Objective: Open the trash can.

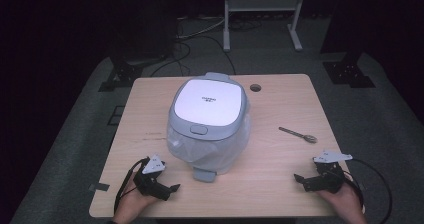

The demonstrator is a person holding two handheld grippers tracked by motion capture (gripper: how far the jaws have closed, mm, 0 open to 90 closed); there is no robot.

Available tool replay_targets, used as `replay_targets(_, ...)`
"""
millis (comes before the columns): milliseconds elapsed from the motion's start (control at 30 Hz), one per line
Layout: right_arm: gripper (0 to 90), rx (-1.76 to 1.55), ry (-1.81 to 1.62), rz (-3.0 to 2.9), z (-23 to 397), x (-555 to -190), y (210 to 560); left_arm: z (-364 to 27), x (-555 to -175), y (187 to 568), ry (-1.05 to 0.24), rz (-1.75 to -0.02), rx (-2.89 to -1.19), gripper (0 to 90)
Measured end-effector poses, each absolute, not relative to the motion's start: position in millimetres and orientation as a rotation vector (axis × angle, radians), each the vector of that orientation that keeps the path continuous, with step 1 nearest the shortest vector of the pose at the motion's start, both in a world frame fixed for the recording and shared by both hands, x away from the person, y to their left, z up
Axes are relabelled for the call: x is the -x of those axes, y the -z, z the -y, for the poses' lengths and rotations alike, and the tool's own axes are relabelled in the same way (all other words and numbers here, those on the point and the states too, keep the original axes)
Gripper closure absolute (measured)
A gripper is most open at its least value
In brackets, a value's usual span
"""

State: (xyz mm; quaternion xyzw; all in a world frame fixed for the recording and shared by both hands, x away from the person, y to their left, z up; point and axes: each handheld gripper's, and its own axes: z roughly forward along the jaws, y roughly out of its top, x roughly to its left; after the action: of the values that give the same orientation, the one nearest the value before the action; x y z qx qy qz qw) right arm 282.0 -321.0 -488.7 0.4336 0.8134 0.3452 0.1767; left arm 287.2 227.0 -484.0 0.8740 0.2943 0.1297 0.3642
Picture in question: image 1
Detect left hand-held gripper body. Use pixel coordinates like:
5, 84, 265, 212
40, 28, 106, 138
133, 154, 166, 200

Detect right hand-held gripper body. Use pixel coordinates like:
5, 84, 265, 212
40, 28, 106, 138
311, 150, 354, 195

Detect grey white trash can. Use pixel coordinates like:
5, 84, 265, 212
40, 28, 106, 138
165, 71, 252, 184

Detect person's left hand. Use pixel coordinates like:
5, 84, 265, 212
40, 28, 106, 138
112, 174, 158, 224

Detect person's right hand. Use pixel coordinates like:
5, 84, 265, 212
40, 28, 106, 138
316, 179, 368, 224

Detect translucent plastic bin liner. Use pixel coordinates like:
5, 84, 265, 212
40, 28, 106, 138
166, 113, 252, 176

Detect metal spoon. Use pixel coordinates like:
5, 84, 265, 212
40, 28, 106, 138
278, 126, 318, 144

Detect grey tape strip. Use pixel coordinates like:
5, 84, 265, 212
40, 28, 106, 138
88, 182, 111, 193

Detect black stand base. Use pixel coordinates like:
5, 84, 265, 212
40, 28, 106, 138
97, 59, 145, 93
322, 51, 377, 89

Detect large dark cabinet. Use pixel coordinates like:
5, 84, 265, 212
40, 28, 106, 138
109, 2, 178, 64

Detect white metal stand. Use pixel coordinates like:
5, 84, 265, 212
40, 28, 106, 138
222, 0, 308, 53

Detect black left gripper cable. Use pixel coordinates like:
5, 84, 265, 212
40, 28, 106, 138
113, 156, 150, 216

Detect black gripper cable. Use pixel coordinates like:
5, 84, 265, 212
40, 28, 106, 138
342, 157, 394, 224
113, 156, 150, 216

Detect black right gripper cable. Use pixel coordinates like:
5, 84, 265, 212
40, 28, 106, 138
342, 157, 394, 224

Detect black floor cables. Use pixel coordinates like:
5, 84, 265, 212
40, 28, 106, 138
149, 18, 238, 78

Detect white floor cable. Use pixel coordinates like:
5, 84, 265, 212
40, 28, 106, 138
175, 16, 226, 40

